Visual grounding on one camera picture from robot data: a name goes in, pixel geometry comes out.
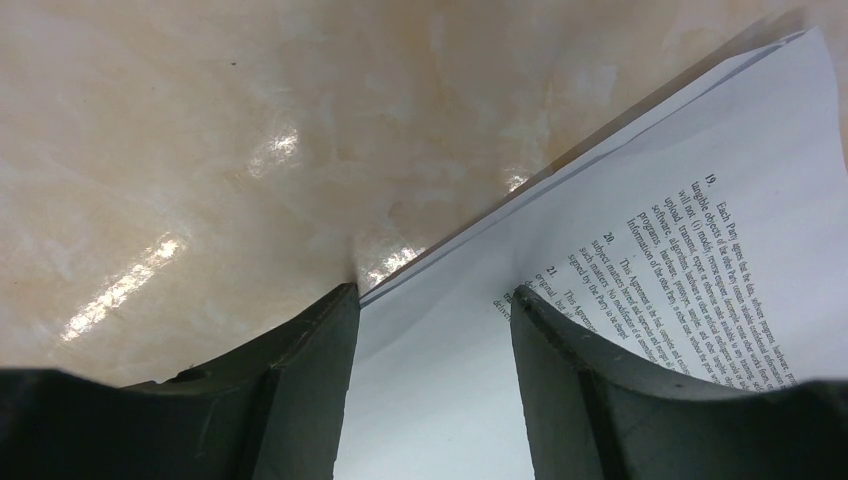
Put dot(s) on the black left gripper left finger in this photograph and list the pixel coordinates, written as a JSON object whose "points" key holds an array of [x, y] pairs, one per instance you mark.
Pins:
{"points": [[272, 408]]}

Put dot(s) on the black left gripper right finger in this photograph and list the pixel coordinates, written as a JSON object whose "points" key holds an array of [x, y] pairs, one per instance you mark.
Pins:
{"points": [[594, 410]]}

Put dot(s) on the white printed paper stack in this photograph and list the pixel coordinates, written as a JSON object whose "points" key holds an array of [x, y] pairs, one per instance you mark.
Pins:
{"points": [[709, 236]]}

